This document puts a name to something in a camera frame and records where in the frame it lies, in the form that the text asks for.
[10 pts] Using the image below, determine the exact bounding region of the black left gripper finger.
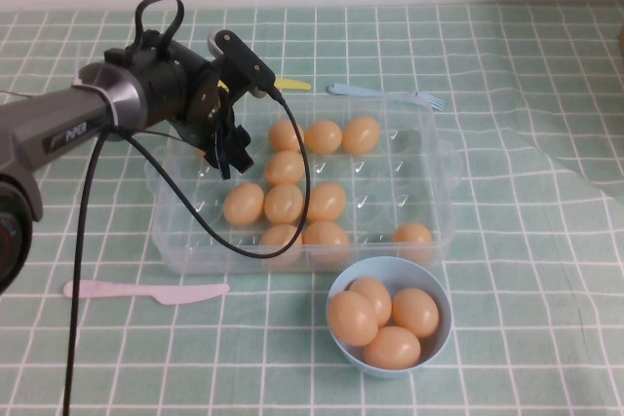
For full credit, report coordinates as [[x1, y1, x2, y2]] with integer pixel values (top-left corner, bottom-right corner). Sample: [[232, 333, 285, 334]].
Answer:
[[228, 123, 254, 174], [203, 121, 233, 181]]

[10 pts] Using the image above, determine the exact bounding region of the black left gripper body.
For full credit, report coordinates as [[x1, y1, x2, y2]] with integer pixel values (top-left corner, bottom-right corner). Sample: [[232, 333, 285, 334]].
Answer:
[[175, 62, 240, 152]]

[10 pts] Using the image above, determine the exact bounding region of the beige plastic egg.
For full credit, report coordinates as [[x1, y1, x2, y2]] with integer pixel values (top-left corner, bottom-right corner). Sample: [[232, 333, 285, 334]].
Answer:
[[391, 287, 440, 339], [304, 120, 343, 155], [258, 224, 303, 266], [222, 183, 265, 228], [327, 290, 379, 347], [263, 183, 304, 226], [362, 325, 421, 371], [348, 277, 393, 327], [391, 222, 434, 264], [264, 150, 307, 187], [302, 183, 347, 223], [267, 119, 306, 153], [302, 220, 350, 264], [340, 116, 381, 156]]

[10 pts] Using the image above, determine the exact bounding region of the clear plastic egg box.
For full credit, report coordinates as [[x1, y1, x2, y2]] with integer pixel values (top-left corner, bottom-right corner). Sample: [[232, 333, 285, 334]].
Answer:
[[144, 91, 463, 276]]

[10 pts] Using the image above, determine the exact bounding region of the yellow plastic knife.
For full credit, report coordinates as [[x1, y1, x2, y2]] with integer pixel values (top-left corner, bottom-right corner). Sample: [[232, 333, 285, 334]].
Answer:
[[275, 77, 312, 92]]

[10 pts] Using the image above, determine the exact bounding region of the light blue plastic fork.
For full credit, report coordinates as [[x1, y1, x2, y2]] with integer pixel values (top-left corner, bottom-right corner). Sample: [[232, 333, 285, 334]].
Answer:
[[326, 83, 446, 111]]

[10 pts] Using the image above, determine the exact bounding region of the pink plastic knife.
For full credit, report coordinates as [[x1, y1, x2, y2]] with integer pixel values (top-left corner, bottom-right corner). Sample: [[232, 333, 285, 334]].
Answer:
[[62, 280, 230, 307]]

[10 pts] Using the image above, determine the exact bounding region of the light blue bowl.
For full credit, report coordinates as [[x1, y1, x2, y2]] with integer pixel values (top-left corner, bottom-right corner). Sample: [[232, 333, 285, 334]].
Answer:
[[325, 255, 453, 379]]

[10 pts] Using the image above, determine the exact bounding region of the green checkered tablecloth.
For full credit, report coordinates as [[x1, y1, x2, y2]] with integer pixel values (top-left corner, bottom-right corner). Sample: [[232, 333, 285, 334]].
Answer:
[[0, 2, 624, 416]]

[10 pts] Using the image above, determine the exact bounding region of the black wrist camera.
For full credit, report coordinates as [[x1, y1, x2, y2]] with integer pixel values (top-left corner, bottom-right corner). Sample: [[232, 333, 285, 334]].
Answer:
[[207, 29, 277, 100]]

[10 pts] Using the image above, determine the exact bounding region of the thin black camera cable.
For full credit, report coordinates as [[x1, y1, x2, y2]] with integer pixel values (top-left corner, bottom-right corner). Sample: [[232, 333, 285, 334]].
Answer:
[[116, 87, 312, 259]]

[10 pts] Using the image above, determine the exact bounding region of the white cable tie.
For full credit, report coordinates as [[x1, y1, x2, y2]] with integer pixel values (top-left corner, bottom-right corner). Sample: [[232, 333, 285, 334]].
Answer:
[[71, 75, 122, 132]]

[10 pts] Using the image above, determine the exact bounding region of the black strap loop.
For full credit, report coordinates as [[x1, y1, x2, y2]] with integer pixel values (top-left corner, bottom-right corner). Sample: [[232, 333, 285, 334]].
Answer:
[[135, 0, 185, 47]]

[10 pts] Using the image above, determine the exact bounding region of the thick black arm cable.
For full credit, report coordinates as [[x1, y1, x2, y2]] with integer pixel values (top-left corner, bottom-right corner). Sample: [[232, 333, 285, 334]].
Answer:
[[62, 126, 106, 416]]

